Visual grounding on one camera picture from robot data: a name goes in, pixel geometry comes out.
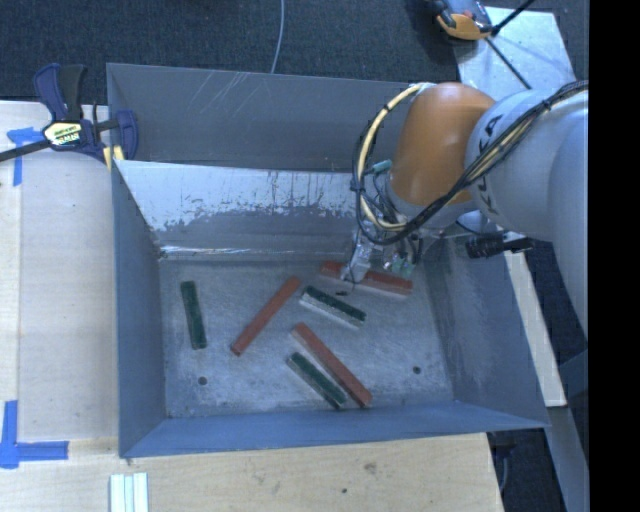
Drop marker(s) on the grey metal bin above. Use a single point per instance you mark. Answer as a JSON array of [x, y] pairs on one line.
[[240, 120]]

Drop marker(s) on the black cylinder on white bracket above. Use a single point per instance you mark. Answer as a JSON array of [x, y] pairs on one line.
[[487, 246]]

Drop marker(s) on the dark green flat block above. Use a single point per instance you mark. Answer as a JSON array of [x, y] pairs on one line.
[[334, 305], [193, 315], [316, 380]]

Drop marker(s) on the red-brown flat block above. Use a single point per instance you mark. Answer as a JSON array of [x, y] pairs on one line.
[[387, 281], [332, 364], [265, 316]]

